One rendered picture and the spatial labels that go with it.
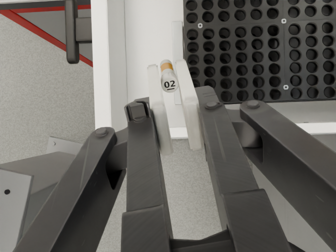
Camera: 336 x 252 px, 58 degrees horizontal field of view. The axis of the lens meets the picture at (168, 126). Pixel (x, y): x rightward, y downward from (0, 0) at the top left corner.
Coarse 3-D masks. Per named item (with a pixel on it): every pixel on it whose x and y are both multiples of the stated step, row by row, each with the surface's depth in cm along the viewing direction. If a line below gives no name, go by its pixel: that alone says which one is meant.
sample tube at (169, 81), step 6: (162, 60) 25; (168, 60) 25; (162, 66) 23; (168, 66) 23; (162, 72) 22; (168, 72) 22; (174, 72) 23; (162, 78) 21; (168, 78) 21; (174, 78) 21; (162, 84) 21; (168, 84) 21; (174, 84) 21; (168, 90) 21; (174, 90) 21
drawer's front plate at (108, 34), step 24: (96, 0) 32; (120, 0) 39; (96, 24) 32; (120, 24) 39; (96, 48) 32; (120, 48) 38; (96, 72) 32; (120, 72) 38; (96, 96) 32; (120, 96) 37; (96, 120) 32; (120, 120) 37
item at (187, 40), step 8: (184, 0) 34; (192, 0) 34; (184, 8) 34; (184, 16) 34; (184, 24) 34; (192, 24) 34; (184, 32) 34; (184, 40) 34; (192, 40) 34; (184, 48) 34; (200, 48) 34; (200, 56) 34; (200, 64) 34; (200, 72) 34; (200, 80) 34
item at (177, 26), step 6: (174, 24) 40; (180, 24) 40; (174, 30) 40; (180, 30) 40; (174, 36) 40; (180, 36) 40; (174, 42) 40; (180, 42) 40; (174, 48) 40; (180, 48) 40; (174, 54) 40; (180, 54) 40; (174, 60) 40; (174, 66) 40; (174, 96) 40; (174, 102) 40; (180, 102) 40
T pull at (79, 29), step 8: (64, 0) 34; (72, 0) 34; (64, 8) 34; (72, 8) 34; (72, 16) 34; (72, 24) 34; (80, 24) 34; (88, 24) 34; (72, 32) 34; (80, 32) 34; (88, 32) 34; (72, 40) 34; (80, 40) 34; (88, 40) 34; (72, 48) 34; (72, 56) 34
